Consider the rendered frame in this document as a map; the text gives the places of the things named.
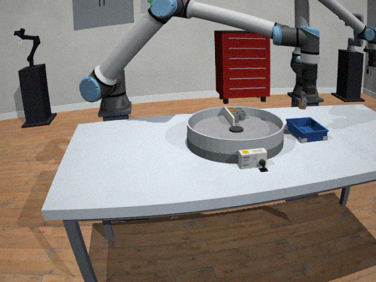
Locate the grey wall board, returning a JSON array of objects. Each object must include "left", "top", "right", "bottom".
[{"left": 73, "top": 0, "right": 135, "bottom": 32}]

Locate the white control box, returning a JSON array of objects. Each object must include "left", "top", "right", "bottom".
[{"left": 236, "top": 148, "right": 270, "bottom": 173}]

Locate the grey turntable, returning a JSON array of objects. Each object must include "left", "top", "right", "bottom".
[{"left": 186, "top": 107, "right": 286, "bottom": 163}]

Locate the blue crate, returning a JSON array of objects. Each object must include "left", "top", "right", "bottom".
[{"left": 285, "top": 117, "right": 330, "bottom": 144}]

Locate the white table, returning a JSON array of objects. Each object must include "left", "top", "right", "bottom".
[{"left": 41, "top": 104, "right": 376, "bottom": 282}]

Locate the red tool cabinet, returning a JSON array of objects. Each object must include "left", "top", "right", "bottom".
[{"left": 214, "top": 30, "right": 272, "bottom": 103}]

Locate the black box pedestal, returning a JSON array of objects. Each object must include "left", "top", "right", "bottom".
[
  {"left": 332, "top": 48, "right": 366, "bottom": 102},
  {"left": 18, "top": 63, "right": 58, "bottom": 129}
]

